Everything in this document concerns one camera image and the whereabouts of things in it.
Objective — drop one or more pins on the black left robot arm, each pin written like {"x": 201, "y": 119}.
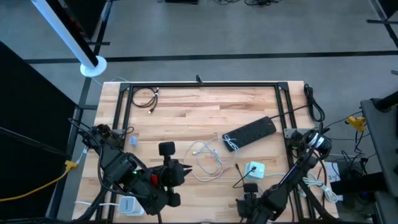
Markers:
{"x": 118, "y": 161}

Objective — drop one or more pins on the black partition panel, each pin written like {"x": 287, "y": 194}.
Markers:
{"x": 81, "y": 18}
{"x": 25, "y": 124}

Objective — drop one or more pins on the white paper sheet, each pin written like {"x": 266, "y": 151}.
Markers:
{"x": 334, "y": 175}

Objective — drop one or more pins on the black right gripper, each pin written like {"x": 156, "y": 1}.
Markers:
{"x": 252, "y": 208}

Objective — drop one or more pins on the black metal stand legs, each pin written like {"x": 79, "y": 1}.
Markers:
{"x": 382, "y": 21}

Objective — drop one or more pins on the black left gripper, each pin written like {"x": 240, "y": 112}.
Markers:
{"x": 169, "y": 175}

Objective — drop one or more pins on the small metal clamp bracket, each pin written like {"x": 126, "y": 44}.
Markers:
{"x": 199, "y": 79}

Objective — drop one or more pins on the black power strip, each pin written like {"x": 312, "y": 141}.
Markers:
{"x": 252, "y": 132}

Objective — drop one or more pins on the white tower power strip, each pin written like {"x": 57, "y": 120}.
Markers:
{"x": 129, "y": 205}

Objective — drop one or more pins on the yellow power plug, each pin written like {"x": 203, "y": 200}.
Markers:
{"x": 356, "y": 123}

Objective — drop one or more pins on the pale green cube power strip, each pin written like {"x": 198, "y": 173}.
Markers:
{"x": 259, "y": 175}

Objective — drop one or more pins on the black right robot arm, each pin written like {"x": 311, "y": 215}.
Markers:
{"x": 292, "y": 177}

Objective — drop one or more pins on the white pole with round base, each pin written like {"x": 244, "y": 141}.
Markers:
{"x": 71, "y": 43}

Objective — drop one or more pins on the dark grey side table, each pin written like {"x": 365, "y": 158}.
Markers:
{"x": 382, "y": 140}

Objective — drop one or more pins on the small translucent adapter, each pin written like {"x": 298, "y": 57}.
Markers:
{"x": 133, "y": 141}

